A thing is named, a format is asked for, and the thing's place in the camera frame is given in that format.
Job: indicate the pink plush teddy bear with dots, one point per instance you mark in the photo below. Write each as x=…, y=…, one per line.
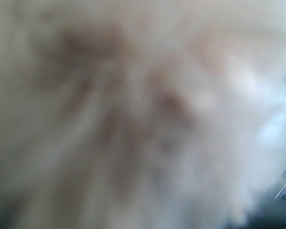
x=140, y=114

